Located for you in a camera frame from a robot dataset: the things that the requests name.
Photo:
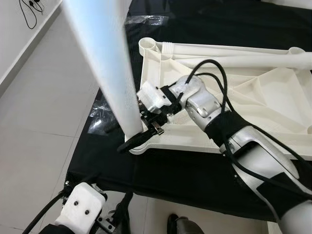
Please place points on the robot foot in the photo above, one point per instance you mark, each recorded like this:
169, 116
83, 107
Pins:
124, 228
187, 225

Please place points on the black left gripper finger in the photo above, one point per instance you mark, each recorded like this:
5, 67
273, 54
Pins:
124, 205

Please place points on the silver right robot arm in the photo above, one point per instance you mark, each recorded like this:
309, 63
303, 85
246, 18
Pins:
263, 161

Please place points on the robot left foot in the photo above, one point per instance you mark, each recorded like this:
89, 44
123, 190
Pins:
124, 228

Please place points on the white plastic table top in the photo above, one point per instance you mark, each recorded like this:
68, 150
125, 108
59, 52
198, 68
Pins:
263, 92

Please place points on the clear plastic bag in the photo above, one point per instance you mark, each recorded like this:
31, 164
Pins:
146, 19

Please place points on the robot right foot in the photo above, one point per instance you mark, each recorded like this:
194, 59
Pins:
187, 225

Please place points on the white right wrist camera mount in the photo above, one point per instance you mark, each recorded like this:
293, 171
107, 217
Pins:
152, 96

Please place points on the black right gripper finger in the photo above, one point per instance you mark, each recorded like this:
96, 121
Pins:
132, 143

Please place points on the clear plastic wrap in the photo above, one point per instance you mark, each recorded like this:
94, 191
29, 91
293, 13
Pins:
100, 114

